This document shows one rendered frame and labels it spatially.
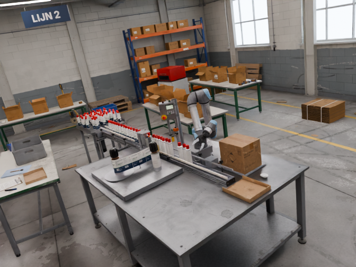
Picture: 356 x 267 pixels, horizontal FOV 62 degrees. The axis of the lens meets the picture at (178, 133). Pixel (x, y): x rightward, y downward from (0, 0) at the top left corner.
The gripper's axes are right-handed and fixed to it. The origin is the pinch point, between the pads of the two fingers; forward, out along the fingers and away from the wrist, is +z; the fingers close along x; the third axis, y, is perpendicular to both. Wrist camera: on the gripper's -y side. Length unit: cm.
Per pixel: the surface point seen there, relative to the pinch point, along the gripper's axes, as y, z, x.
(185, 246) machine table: -40, 85, -27
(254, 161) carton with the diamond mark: -10, -22, -50
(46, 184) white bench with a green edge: 134, 89, 97
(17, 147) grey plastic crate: 254, 60, 187
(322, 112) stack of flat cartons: 165, -332, -188
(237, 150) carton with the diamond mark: -13.7, -16.4, -29.7
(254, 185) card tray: -20, 4, -56
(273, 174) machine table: -19, -19, -68
